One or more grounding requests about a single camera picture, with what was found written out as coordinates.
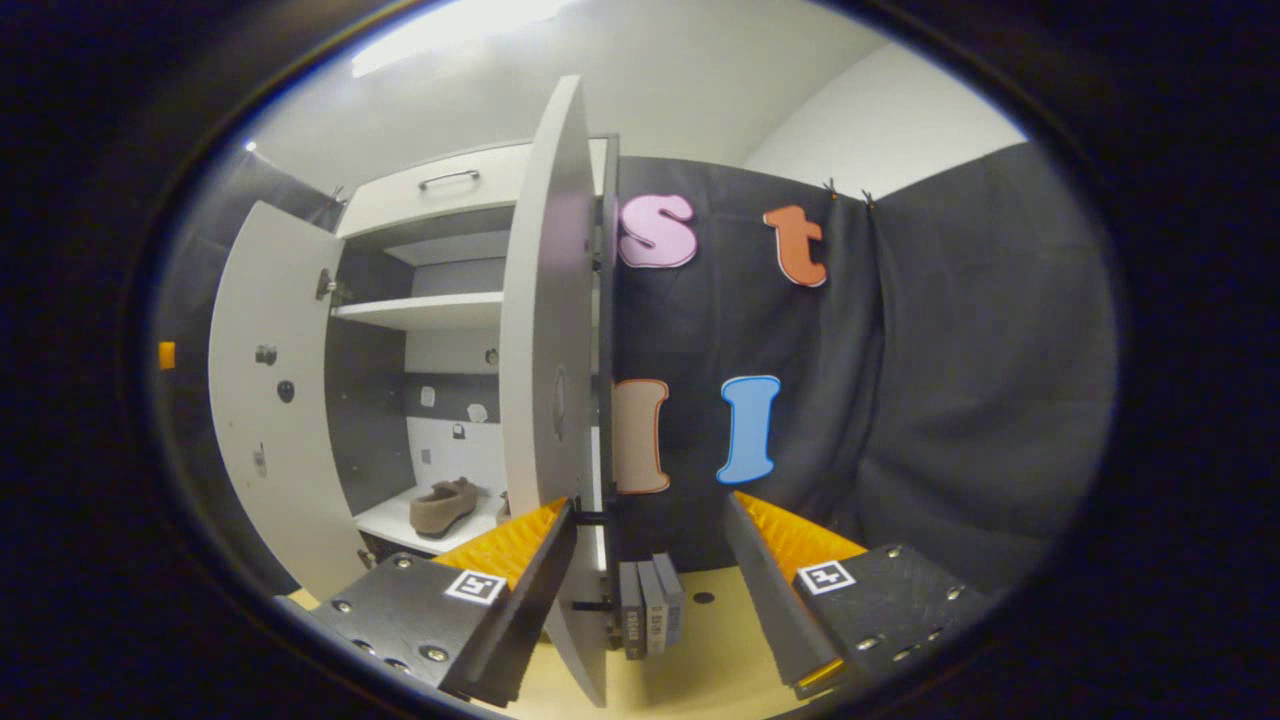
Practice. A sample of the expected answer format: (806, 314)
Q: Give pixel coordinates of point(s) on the white cabinet drawer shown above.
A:
(400, 205)

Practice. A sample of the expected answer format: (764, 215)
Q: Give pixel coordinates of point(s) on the grey upright book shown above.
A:
(631, 610)
(672, 595)
(652, 610)

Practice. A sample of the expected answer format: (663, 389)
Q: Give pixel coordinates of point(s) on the white cabinet door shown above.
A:
(545, 350)
(260, 280)

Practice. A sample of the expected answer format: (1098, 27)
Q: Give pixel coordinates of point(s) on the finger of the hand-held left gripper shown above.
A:
(166, 356)

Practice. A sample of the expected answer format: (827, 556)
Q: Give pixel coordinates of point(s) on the white cabinet shelf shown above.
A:
(430, 312)

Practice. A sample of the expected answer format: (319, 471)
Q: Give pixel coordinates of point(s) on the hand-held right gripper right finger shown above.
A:
(765, 600)

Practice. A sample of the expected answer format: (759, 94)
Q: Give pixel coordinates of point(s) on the grey white shoe cabinet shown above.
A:
(365, 420)

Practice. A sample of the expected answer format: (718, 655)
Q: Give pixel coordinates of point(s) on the black backdrop cloth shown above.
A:
(950, 400)

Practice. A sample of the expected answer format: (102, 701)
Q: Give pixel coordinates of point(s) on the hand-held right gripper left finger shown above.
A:
(530, 610)

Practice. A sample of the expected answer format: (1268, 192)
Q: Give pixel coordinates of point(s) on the metal door hinge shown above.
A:
(327, 285)

